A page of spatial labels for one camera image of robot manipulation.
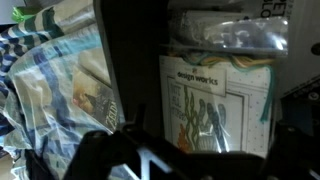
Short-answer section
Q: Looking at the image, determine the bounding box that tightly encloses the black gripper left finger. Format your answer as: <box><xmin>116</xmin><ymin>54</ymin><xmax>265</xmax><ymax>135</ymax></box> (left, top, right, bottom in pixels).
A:
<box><xmin>63</xmin><ymin>104</ymin><xmax>188</xmax><ymax>180</ymax></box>

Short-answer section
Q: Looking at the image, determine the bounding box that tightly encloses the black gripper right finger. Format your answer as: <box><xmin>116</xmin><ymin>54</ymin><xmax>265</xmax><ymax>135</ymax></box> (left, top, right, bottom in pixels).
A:
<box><xmin>262</xmin><ymin>74</ymin><xmax>320</xmax><ymax>180</ymax></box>

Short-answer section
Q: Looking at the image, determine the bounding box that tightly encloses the design works craft kit package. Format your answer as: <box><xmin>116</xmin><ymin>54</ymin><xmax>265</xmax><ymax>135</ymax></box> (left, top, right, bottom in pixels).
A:
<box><xmin>158</xmin><ymin>15</ymin><xmax>290</xmax><ymax>159</ymax></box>

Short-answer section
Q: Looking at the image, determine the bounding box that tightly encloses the dark grey plastic box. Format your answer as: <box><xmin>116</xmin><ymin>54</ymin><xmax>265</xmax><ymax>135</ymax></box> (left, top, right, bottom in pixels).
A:
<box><xmin>92</xmin><ymin>0</ymin><xmax>320</xmax><ymax>159</ymax></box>

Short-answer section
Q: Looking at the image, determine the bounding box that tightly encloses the Zelda game case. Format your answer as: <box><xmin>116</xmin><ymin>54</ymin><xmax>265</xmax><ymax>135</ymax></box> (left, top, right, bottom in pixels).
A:
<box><xmin>71</xmin><ymin>67</ymin><xmax>122</xmax><ymax>133</ymax></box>

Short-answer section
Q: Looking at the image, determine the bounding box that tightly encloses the blue checked blanket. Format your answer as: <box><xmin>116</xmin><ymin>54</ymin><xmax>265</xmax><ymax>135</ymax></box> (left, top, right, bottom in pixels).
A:
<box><xmin>0</xmin><ymin>6</ymin><xmax>126</xmax><ymax>180</ymax></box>

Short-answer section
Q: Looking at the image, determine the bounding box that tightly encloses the bright green object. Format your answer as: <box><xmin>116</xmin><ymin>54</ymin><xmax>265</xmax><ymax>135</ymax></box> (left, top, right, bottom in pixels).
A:
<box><xmin>11</xmin><ymin>5</ymin><xmax>36</xmax><ymax>24</ymax></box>

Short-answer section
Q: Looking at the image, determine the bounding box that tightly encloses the white printed packet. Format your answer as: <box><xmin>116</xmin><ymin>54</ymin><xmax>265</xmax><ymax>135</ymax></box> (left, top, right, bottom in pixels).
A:
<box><xmin>167</xmin><ymin>0</ymin><xmax>259</xmax><ymax>22</ymax></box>

